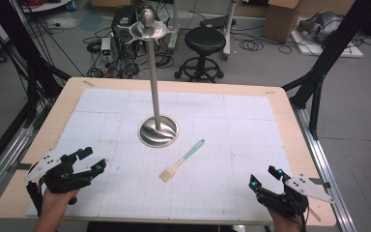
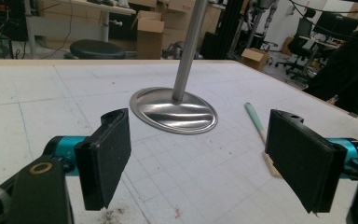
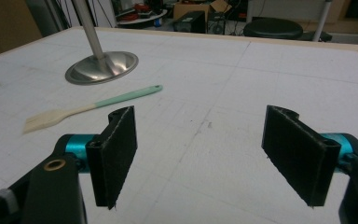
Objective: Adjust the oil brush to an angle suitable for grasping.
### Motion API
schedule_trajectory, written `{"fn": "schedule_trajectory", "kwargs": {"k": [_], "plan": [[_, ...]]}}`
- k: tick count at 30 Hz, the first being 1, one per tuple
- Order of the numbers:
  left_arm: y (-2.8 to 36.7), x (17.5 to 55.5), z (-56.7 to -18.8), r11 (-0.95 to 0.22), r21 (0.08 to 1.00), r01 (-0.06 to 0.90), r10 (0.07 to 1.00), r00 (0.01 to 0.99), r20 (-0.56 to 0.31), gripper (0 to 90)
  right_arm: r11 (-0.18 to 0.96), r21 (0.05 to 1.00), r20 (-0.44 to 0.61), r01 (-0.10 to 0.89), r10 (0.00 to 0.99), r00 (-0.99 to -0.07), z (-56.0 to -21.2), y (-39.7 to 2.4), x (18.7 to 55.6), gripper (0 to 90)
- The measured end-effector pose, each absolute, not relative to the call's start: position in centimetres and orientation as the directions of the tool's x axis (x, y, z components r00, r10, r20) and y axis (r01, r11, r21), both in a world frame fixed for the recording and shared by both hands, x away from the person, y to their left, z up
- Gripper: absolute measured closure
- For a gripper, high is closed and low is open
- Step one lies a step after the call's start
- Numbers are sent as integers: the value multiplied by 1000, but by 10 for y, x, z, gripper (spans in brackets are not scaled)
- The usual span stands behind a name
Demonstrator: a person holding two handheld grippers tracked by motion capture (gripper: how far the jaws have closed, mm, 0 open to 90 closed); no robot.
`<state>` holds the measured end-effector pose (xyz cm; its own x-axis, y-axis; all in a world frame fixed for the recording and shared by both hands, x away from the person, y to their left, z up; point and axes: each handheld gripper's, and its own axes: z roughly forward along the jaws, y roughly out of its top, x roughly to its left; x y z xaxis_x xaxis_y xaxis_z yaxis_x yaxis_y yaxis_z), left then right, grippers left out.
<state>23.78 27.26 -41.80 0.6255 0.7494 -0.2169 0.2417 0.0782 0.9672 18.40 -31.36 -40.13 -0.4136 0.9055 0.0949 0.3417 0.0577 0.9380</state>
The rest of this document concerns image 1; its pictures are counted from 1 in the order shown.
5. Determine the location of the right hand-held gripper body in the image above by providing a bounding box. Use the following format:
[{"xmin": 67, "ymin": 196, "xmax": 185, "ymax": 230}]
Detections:
[{"xmin": 256, "ymin": 174, "xmax": 336, "ymax": 219}]

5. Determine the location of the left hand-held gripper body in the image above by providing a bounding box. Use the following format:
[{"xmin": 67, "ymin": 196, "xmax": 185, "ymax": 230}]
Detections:
[{"xmin": 24, "ymin": 150, "xmax": 94, "ymax": 195}]

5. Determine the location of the teal handled basting brush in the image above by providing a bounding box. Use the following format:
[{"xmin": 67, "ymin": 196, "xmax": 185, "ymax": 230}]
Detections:
[{"xmin": 158, "ymin": 138, "xmax": 206, "ymax": 184}]

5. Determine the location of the metal utensil stand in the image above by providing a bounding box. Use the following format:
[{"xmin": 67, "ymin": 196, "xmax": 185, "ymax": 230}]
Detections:
[{"xmin": 128, "ymin": 8, "xmax": 180, "ymax": 149}]

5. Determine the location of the person's right hand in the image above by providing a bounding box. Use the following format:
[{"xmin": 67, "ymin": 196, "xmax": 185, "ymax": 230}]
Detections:
[{"xmin": 268, "ymin": 207, "xmax": 307, "ymax": 232}]

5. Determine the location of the person's left hand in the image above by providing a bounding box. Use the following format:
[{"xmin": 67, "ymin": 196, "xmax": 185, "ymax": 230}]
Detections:
[{"xmin": 38, "ymin": 188, "xmax": 81, "ymax": 232}]

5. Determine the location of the grey tape strip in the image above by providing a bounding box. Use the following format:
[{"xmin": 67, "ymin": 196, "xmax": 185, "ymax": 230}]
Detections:
[
  {"xmin": 308, "ymin": 177, "xmax": 331, "ymax": 189},
  {"xmin": 7, "ymin": 162, "xmax": 33, "ymax": 172}
]

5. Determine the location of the white grid mat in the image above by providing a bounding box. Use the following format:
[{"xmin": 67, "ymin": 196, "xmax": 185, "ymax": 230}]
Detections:
[{"xmin": 25, "ymin": 87, "xmax": 304, "ymax": 224}]

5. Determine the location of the person's dark clothing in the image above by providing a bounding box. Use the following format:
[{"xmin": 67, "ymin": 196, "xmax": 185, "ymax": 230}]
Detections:
[{"xmin": 86, "ymin": 221, "xmax": 240, "ymax": 232}]

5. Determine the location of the small grey power box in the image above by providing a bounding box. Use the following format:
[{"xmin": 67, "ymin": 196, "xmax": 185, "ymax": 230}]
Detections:
[{"xmin": 100, "ymin": 37, "xmax": 112, "ymax": 56}]

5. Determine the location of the black computer tower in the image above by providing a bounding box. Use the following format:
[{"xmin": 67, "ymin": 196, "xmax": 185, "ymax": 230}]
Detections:
[{"xmin": 110, "ymin": 5, "xmax": 139, "ymax": 60}]

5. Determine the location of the white floor board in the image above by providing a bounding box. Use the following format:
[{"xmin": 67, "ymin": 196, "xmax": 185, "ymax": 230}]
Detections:
[{"xmin": 289, "ymin": 31, "xmax": 365, "ymax": 59}]

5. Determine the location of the cardboard box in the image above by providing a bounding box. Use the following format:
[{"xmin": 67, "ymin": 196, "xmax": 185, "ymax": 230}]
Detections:
[{"xmin": 264, "ymin": 0, "xmax": 304, "ymax": 44}]

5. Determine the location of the white round table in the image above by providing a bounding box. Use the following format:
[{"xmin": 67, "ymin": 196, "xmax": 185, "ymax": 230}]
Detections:
[{"xmin": 20, "ymin": 0, "xmax": 72, "ymax": 14}]

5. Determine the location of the black round stool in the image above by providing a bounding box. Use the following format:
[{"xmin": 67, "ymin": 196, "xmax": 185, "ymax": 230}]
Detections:
[{"xmin": 174, "ymin": 26, "xmax": 227, "ymax": 83}]

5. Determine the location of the grey bag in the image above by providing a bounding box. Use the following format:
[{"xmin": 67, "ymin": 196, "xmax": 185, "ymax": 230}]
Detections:
[{"xmin": 299, "ymin": 12, "xmax": 346, "ymax": 44}]

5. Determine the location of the aluminium rail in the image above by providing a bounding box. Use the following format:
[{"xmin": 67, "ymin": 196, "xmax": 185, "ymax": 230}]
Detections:
[
  {"xmin": 291, "ymin": 105, "xmax": 357, "ymax": 232},
  {"xmin": 0, "ymin": 124, "xmax": 35, "ymax": 211}
]

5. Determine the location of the tangle of black floor cables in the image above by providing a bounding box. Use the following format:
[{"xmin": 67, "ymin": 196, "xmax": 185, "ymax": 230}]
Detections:
[{"xmin": 83, "ymin": 52, "xmax": 176, "ymax": 79}]

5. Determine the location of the black metal frame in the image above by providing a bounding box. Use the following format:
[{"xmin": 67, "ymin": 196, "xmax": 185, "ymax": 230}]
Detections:
[
  {"xmin": 0, "ymin": 0, "xmax": 72, "ymax": 128},
  {"xmin": 281, "ymin": 0, "xmax": 371, "ymax": 141}
]

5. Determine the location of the black cable coil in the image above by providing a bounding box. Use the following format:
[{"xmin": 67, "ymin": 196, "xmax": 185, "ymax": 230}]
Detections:
[{"xmin": 239, "ymin": 38, "xmax": 266, "ymax": 52}]

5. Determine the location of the white metal post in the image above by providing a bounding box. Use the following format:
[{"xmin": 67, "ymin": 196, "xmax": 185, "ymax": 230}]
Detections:
[
  {"xmin": 168, "ymin": 0, "xmax": 180, "ymax": 53},
  {"xmin": 222, "ymin": 0, "xmax": 239, "ymax": 61}
]

